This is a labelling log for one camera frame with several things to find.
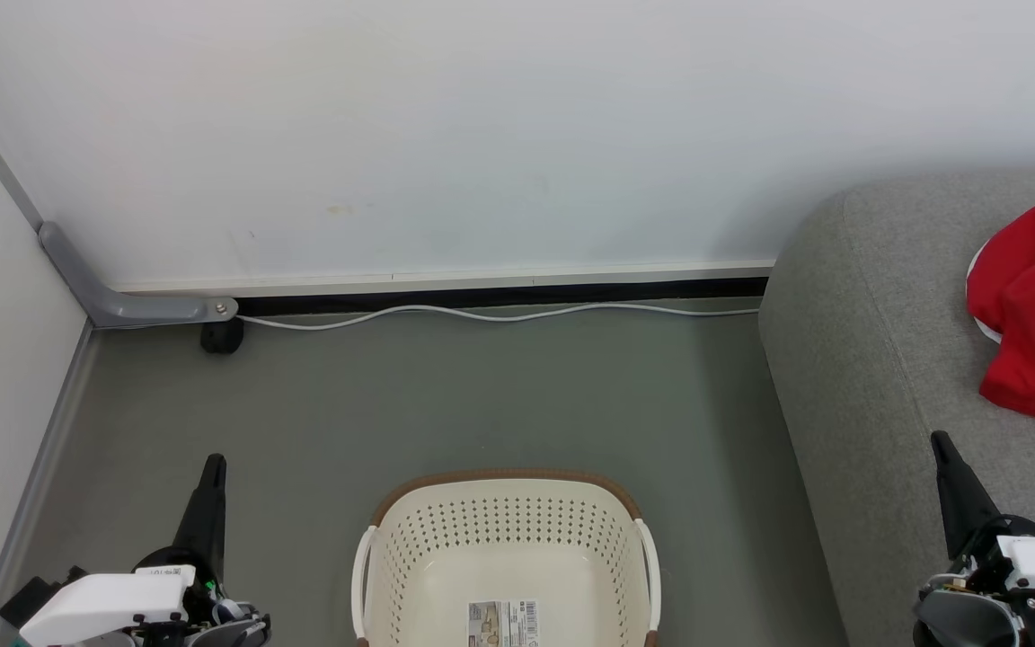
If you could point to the grey fabric sofa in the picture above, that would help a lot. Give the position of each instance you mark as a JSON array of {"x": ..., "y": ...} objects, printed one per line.
[{"x": 877, "y": 359}]

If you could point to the grey metal corner bracket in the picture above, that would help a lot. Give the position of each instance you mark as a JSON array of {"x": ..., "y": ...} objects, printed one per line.
[{"x": 113, "y": 305}]

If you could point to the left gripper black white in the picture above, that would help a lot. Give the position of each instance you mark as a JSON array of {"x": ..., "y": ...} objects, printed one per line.
[{"x": 95, "y": 602}]

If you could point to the paper label in basket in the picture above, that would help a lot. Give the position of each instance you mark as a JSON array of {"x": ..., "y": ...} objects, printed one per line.
[{"x": 503, "y": 624}]

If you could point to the cream perforated laundry basket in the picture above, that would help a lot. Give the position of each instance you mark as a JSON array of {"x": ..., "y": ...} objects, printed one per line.
[{"x": 499, "y": 539}]

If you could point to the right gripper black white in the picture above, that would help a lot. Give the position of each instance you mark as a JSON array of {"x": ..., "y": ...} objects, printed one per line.
[{"x": 1021, "y": 593}]

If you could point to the small black caster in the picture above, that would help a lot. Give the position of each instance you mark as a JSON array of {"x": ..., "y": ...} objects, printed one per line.
[{"x": 222, "y": 337}]

